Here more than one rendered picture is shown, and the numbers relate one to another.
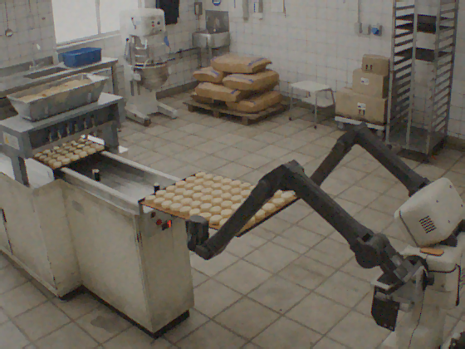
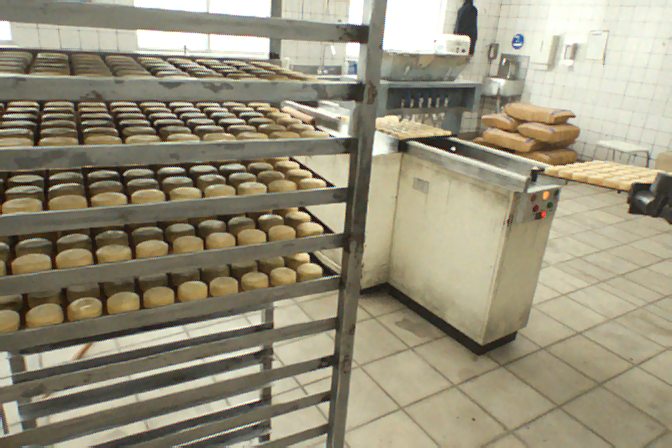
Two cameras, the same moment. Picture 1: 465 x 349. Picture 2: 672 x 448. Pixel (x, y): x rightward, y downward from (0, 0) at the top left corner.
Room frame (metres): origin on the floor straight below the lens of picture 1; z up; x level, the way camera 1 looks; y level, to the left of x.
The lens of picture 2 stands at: (0.00, 0.74, 1.42)
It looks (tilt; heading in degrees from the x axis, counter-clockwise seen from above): 22 degrees down; 13
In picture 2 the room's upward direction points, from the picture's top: 4 degrees clockwise
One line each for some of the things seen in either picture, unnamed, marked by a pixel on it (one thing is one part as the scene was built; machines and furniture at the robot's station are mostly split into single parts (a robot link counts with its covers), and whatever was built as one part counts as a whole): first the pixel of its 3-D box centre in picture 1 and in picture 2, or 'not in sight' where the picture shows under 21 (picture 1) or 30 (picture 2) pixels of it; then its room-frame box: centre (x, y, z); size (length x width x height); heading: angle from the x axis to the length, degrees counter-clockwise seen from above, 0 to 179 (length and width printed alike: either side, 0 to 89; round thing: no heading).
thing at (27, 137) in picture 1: (64, 135); (409, 111); (2.78, 1.01, 1.01); 0.72 x 0.33 x 0.34; 139
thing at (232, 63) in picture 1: (239, 63); (537, 113); (6.32, -0.12, 0.62); 0.72 x 0.42 x 0.17; 53
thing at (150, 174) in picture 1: (76, 145); (412, 131); (2.96, 1.00, 0.87); 2.01 x 0.03 x 0.07; 49
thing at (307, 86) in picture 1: (314, 102); (620, 165); (5.83, -0.99, 0.23); 0.45 x 0.45 x 0.46; 38
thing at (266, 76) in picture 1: (252, 78); (550, 130); (6.13, -0.27, 0.47); 0.72 x 0.42 x 0.17; 142
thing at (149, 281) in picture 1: (126, 245); (463, 240); (2.45, 0.63, 0.45); 0.70 x 0.34 x 0.90; 49
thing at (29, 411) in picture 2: not in sight; (160, 380); (0.96, 1.40, 0.51); 0.64 x 0.03 x 0.03; 131
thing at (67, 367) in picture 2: not in sight; (158, 352); (0.96, 1.40, 0.60); 0.64 x 0.03 x 0.03; 131
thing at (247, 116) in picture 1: (237, 105); not in sight; (6.33, -0.07, 0.06); 1.20 x 0.80 x 0.11; 49
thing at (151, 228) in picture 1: (163, 215); (539, 203); (2.21, 0.35, 0.77); 0.24 x 0.04 x 0.14; 139
